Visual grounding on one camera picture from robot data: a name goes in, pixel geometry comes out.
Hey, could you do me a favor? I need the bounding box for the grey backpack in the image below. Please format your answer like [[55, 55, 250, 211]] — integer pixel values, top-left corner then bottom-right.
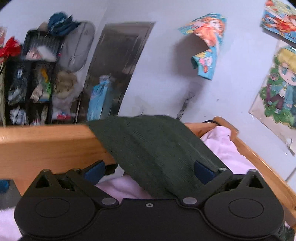
[[58, 22, 96, 73]]

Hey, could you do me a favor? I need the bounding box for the black wire storage rack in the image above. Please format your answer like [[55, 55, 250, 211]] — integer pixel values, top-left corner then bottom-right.
[[4, 30, 63, 126]]

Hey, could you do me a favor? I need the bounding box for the black cable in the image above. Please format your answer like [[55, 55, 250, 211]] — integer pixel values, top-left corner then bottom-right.
[[202, 119, 223, 127]]

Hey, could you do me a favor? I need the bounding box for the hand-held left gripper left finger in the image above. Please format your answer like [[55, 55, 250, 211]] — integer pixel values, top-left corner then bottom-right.
[[35, 161, 118, 208]]

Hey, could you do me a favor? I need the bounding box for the dark mirror door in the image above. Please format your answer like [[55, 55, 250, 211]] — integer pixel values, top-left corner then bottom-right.
[[74, 22, 156, 124]]

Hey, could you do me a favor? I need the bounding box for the beige fluffy plush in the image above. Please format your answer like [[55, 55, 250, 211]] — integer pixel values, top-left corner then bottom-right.
[[54, 70, 78, 93]]

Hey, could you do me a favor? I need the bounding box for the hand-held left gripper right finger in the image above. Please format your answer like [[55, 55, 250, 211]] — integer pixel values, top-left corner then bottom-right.
[[181, 161, 265, 207]]

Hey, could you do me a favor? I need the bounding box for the blonde cartoon character poster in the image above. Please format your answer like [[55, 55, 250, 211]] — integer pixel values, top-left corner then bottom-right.
[[248, 40, 296, 156]]

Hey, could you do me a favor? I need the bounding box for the blue knit hat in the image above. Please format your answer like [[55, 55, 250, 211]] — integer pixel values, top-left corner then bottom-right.
[[47, 11, 80, 37]]

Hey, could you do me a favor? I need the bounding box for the red bow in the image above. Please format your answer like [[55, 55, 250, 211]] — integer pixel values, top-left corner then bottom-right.
[[0, 37, 23, 59]]

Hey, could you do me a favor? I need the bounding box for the pink bed sheet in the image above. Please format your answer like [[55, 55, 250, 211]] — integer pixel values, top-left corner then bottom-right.
[[0, 126, 292, 241]]

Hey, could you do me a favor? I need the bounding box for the wooden bed frame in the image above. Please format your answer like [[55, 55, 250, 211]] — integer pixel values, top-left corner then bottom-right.
[[0, 116, 296, 230]]

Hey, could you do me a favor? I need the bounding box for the hanging metal keychain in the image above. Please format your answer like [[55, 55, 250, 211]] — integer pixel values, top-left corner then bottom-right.
[[176, 91, 195, 120]]

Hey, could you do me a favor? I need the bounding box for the curled orange-haired cartoon poster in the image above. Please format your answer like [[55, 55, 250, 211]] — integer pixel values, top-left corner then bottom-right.
[[178, 13, 227, 81]]

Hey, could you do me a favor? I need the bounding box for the dark green knit garment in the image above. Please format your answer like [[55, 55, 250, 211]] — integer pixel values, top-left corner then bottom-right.
[[87, 115, 228, 200]]

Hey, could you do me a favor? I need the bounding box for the red-haired cartoon wall poster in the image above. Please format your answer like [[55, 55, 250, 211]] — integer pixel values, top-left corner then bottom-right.
[[260, 0, 296, 44]]

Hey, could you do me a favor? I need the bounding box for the white plastic bag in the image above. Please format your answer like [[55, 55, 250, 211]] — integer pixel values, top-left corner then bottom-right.
[[51, 92, 77, 120]]

